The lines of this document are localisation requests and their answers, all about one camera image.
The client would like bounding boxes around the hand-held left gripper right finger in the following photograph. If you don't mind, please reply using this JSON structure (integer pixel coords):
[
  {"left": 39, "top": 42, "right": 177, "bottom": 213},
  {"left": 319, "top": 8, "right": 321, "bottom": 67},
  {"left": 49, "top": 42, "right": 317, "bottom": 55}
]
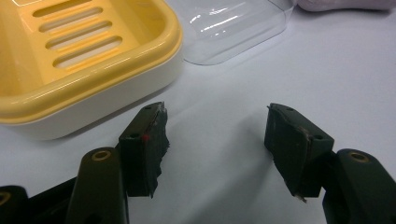
[{"left": 263, "top": 103, "right": 335, "bottom": 203}]

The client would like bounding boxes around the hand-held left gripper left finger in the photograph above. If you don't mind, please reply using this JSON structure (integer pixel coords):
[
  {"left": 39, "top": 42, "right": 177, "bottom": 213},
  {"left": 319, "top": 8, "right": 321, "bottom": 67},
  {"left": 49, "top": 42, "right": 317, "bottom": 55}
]
[{"left": 117, "top": 101, "right": 171, "bottom": 199}]

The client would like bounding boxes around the yellow and white soap dish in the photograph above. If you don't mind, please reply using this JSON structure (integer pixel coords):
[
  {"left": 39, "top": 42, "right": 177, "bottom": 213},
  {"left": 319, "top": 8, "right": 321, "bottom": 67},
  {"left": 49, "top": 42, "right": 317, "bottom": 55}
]
[{"left": 0, "top": 0, "right": 185, "bottom": 141}]

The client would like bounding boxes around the clear plastic lid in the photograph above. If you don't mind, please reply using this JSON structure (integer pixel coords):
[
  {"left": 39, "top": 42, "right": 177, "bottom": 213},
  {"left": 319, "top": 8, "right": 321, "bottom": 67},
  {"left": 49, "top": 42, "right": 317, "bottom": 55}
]
[{"left": 165, "top": 0, "right": 297, "bottom": 66}]

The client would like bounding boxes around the white object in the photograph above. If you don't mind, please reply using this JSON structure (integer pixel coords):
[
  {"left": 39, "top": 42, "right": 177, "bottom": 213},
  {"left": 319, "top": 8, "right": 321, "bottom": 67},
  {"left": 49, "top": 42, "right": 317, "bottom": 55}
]
[{"left": 297, "top": 0, "right": 396, "bottom": 13}]

